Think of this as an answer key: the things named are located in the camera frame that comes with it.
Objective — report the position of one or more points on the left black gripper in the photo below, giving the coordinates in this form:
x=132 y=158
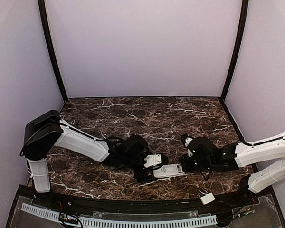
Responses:
x=143 y=176

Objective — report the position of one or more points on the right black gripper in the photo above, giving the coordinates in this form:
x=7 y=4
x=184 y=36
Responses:
x=184 y=161

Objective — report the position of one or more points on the white remote control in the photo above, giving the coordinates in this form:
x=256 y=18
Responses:
x=167 y=171

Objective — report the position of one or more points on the white battery cover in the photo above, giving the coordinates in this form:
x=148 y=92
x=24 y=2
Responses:
x=207 y=198

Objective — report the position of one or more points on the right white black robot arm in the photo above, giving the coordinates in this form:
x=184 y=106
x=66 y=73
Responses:
x=238 y=155

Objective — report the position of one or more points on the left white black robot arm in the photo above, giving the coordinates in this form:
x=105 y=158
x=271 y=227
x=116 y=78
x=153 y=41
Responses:
x=49 y=130

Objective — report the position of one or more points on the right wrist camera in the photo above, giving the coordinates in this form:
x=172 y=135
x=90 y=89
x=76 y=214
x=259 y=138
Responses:
x=186 y=139

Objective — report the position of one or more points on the small circuit board with wires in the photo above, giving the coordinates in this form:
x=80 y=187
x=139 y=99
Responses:
x=69 y=221

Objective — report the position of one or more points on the white slotted cable duct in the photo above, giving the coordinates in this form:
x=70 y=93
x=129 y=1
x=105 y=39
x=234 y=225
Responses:
x=113 y=220

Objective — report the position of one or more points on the black front rail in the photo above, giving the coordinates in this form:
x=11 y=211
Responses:
x=83 y=205

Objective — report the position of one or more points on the right black frame post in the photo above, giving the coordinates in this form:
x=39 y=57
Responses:
x=236 y=49

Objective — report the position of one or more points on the black frame post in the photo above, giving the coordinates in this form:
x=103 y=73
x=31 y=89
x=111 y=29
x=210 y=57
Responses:
x=50 y=49
x=236 y=49

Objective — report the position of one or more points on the left black frame post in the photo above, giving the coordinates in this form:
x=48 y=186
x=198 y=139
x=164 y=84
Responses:
x=50 y=49

